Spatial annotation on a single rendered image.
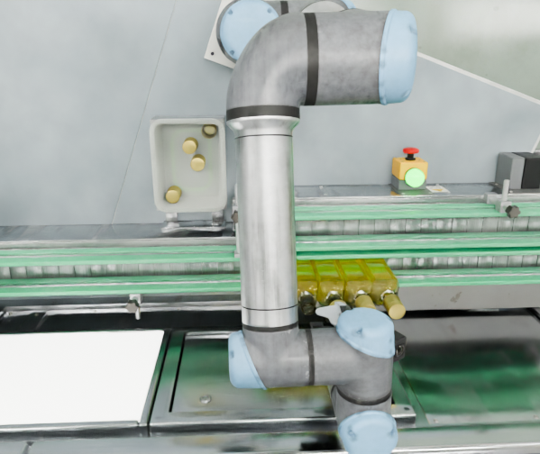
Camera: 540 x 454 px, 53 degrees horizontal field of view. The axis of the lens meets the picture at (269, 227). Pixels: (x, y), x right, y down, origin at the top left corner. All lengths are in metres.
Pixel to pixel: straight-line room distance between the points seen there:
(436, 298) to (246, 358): 0.82
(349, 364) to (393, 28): 0.42
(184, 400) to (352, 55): 0.68
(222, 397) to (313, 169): 0.63
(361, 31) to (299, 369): 0.42
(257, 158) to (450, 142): 0.86
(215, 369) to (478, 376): 0.55
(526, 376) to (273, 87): 0.86
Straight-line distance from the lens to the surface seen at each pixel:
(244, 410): 1.01
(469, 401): 1.16
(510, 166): 1.45
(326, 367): 0.71
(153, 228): 1.38
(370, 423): 0.75
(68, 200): 1.46
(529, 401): 1.20
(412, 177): 1.34
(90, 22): 1.39
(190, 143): 1.30
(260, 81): 0.67
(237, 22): 1.09
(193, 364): 1.15
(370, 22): 0.70
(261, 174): 0.67
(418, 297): 1.43
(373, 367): 0.72
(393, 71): 0.69
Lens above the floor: 2.09
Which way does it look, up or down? 71 degrees down
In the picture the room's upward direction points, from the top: 171 degrees clockwise
